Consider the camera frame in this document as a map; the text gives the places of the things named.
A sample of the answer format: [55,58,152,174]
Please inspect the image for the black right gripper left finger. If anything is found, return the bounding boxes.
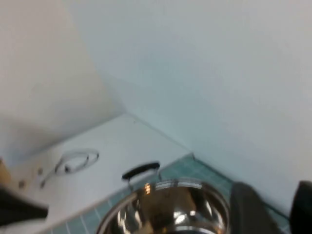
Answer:
[230,182,276,234]

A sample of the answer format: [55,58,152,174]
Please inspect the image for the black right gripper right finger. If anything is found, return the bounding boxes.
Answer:
[289,180,312,234]

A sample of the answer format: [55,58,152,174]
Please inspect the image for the green checkered tablecloth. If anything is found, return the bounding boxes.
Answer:
[46,153,293,234]

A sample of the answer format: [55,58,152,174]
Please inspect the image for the stainless steel pot black handles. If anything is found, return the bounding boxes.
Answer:
[96,161,231,234]

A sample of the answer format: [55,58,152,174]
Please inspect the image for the white coiled cable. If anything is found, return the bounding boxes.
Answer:
[40,148,100,188]

